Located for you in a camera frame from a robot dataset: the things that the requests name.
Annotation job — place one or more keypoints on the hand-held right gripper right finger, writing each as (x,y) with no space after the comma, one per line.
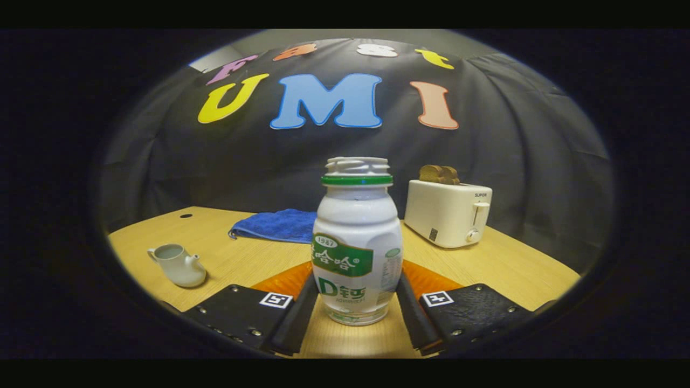
(418,323)

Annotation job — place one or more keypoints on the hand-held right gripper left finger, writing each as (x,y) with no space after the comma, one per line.
(294,323)

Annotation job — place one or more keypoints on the white green-label water bottle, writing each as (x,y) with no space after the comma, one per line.
(356,226)

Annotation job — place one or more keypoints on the white teacup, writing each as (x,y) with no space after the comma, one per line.
(180,269)

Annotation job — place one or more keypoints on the blue towel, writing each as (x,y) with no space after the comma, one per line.
(280,225)

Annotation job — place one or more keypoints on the white toaster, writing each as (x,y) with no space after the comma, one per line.
(444,213)

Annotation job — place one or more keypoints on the brown toast slice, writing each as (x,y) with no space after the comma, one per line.
(430,173)
(452,175)

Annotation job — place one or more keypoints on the black backdrop cloth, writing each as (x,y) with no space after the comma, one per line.
(242,161)

